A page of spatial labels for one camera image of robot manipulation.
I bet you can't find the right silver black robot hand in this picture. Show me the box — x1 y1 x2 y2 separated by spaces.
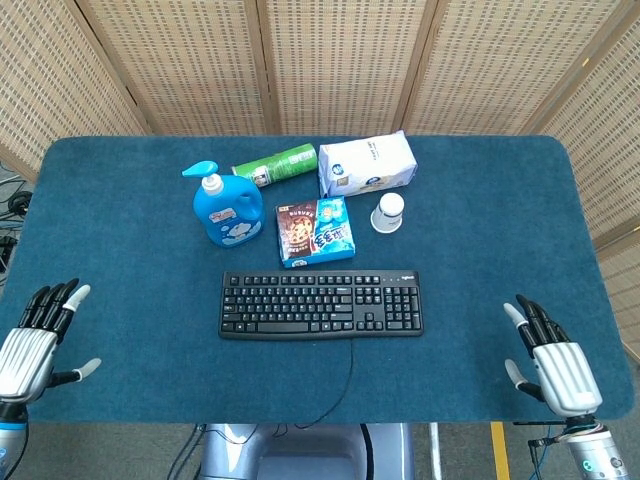
503 293 603 417

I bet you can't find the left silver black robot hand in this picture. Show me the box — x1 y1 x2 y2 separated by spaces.
0 278 102 404

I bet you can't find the black computer keyboard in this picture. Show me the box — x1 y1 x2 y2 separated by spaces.
218 270 425 342

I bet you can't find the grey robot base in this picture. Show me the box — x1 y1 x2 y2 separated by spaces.
198 422 417 480

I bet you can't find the blue cookie box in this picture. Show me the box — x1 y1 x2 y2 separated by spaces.
274 195 358 270

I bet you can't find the blue table mat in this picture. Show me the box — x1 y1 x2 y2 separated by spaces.
0 134 636 425

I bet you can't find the white paper cup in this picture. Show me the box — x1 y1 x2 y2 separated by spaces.
370 192 406 235

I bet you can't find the blue pump detergent bottle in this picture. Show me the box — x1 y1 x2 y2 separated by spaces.
181 160 266 249

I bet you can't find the white tissue pack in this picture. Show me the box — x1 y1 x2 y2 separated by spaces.
318 130 419 198

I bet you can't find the green cylindrical can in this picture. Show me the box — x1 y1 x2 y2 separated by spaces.
231 142 318 189

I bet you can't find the black keyboard cable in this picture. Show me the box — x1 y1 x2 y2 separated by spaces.
293 337 355 430

